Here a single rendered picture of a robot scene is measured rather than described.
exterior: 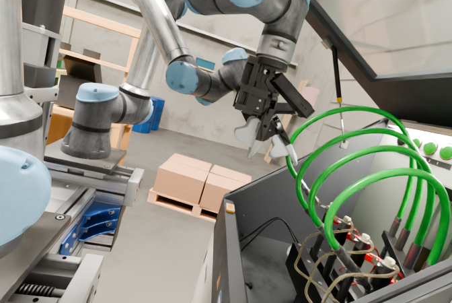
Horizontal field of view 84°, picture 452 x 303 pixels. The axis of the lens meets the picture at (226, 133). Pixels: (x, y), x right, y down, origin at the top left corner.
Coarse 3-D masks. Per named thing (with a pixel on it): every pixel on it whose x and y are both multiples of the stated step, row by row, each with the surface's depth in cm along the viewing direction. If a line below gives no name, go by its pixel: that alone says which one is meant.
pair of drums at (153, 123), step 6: (156, 102) 567; (162, 102) 615; (156, 108) 608; (162, 108) 624; (156, 114) 612; (150, 120) 566; (156, 120) 617; (138, 126) 553; (144, 126) 559; (150, 126) 574; (156, 126) 624; (138, 132) 557; (144, 132) 563
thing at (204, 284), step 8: (208, 248) 107; (208, 256) 101; (208, 264) 95; (208, 272) 90; (200, 280) 102; (208, 280) 85; (200, 288) 96; (208, 288) 81; (200, 296) 91; (208, 296) 77
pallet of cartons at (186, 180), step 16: (176, 160) 309; (192, 160) 328; (160, 176) 270; (176, 176) 269; (192, 176) 271; (208, 176) 285; (224, 176) 304; (240, 176) 320; (160, 192) 272; (176, 192) 271; (192, 192) 270; (208, 192) 267; (224, 192) 266; (176, 208) 274; (208, 208) 270
